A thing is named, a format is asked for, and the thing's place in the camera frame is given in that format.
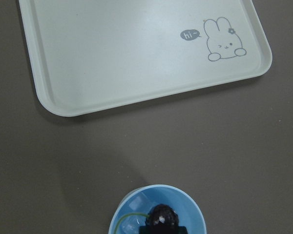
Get clear ice cube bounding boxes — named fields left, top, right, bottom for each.
left=128, top=192, right=153, bottom=213

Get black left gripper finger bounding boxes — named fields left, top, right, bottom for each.
left=138, top=226, right=187, bottom=234

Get cream rabbit tray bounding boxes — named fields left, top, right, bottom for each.
left=19, top=0, right=272, bottom=117

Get dark red cherries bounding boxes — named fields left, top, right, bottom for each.
left=112, top=204, right=180, bottom=234

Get light blue plastic cup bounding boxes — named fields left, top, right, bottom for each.
left=108, top=184, right=207, bottom=234

